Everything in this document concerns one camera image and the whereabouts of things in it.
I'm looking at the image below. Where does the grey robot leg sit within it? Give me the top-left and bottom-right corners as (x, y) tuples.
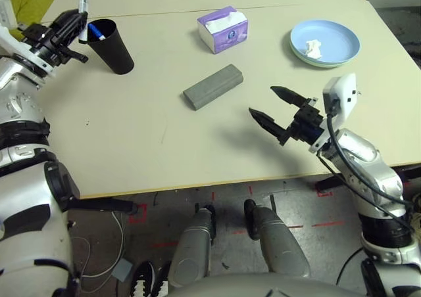
(243, 200), (312, 278)
(167, 204), (217, 288)

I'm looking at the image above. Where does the grey robot torso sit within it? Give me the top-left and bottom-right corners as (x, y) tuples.
(164, 272), (366, 297)

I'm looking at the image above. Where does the grey glasses case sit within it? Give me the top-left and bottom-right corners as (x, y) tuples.
(182, 63), (245, 113)

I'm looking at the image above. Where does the white tissue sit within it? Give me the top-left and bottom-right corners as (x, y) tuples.
(304, 39), (324, 60)

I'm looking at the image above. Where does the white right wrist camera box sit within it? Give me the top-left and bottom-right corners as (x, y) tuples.
(308, 72), (358, 153)

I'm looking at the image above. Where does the white marker with blue cap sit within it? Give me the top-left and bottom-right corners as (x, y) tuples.
(87, 22), (107, 42)

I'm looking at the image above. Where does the purple tissue box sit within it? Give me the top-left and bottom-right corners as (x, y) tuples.
(196, 6), (249, 55)

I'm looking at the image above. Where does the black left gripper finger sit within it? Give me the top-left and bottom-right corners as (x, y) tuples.
(59, 12), (89, 47)
(51, 9), (82, 32)

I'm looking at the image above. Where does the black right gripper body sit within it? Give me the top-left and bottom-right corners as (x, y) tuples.
(278, 96), (330, 147)

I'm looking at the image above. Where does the blue plate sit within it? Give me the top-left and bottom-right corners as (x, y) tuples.
(289, 19), (362, 65)

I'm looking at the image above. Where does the black table foot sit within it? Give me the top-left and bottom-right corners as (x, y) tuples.
(67, 196), (139, 216)
(315, 175), (345, 193)

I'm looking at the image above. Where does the black sneaker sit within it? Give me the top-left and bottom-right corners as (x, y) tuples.
(130, 260), (155, 297)
(153, 260), (170, 294)

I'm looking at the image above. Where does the yellow-green chair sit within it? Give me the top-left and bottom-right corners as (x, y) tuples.
(8, 0), (61, 32)

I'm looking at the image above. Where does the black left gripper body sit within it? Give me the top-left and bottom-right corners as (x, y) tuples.
(19, 22), (89, 68)

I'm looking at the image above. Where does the green plate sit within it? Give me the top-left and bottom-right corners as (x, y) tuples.
(290, 49), (360, 70)

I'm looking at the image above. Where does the grey right robot leg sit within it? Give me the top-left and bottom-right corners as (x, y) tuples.
(243, 200), (312, 278)

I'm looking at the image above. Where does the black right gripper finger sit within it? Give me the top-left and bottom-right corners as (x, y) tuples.
(270, 85), (310, 107)
(248, 108), (288, 140)

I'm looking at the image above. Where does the black plastic cup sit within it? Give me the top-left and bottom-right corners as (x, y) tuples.
(86, 18), (136, 76)

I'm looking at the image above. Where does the grey left robot leg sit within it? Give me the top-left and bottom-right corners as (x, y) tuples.
(167, 204), (217, 288)

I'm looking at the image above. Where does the small grey floor box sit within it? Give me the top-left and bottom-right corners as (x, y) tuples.
(112, 258), (134, 283)

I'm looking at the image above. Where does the white floor cable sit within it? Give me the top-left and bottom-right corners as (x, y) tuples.
(70, 211), (128, 293)

